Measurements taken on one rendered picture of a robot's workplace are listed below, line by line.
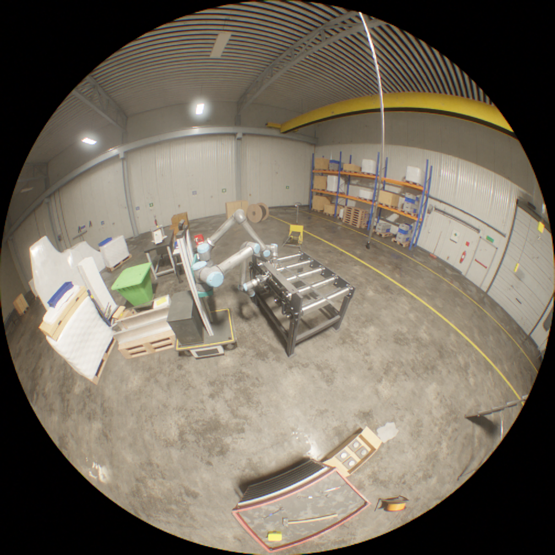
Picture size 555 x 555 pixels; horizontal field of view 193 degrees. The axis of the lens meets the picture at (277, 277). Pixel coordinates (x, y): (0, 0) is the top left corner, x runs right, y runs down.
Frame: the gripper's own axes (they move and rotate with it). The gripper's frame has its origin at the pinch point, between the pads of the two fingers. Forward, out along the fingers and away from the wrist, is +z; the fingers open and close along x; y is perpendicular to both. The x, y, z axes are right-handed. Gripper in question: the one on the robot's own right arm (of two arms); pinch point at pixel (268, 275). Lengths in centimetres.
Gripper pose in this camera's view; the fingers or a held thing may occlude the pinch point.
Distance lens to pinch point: 202.8
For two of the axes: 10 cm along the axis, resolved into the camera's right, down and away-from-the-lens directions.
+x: -4.7, -5.7, 6.7
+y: -1.7, -6.9, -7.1
